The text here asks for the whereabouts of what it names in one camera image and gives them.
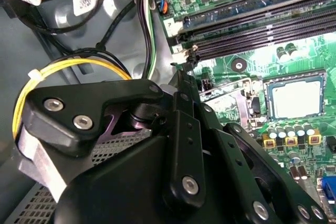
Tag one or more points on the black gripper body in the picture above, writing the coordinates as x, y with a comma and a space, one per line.
118, 195

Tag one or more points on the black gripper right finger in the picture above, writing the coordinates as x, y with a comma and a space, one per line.
236, 155

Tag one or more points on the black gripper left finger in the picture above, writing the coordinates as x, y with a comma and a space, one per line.
65, 103

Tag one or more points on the silver CPU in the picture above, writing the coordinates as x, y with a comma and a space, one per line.
296, 98

